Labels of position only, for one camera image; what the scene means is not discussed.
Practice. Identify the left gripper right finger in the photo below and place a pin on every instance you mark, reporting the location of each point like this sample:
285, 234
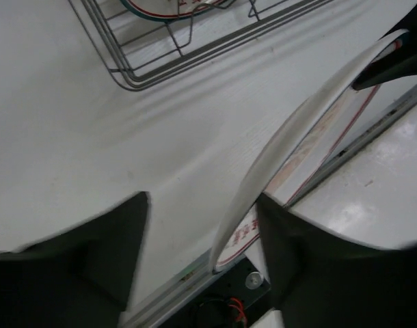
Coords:
319, 279

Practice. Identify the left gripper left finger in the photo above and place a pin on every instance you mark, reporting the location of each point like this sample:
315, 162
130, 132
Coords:
81, 277

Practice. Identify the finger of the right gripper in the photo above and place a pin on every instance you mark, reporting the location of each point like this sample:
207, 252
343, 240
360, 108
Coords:
400, 63

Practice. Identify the small orange sunburst plate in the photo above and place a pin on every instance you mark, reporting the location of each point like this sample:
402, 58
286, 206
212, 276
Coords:
299, 148

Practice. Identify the wire dish rack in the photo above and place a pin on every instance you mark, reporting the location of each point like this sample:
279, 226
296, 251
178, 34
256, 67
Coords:
139, 53

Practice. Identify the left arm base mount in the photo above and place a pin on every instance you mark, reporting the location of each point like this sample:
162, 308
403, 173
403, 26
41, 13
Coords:
238, 298

